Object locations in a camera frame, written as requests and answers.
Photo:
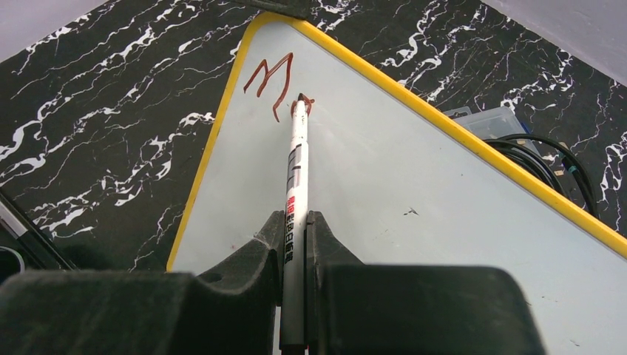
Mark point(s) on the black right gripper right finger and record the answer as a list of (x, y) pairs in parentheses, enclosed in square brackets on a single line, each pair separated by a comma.
[(359, 308)]

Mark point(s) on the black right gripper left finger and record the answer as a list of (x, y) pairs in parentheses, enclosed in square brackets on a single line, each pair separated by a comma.
[(228, 309)]

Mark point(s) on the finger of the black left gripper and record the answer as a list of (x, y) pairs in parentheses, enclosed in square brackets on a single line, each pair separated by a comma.
[(298, 9)]

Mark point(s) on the white whiteboard marker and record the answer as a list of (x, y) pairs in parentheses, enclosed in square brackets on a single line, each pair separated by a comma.
[(292, 323)]

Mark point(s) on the yellow framed whiteboard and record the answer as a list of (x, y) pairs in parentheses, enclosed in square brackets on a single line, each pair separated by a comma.
[(398, 182)]

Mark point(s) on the clear plastic screw box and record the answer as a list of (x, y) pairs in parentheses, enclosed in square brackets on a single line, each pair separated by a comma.
[(490, 124)]

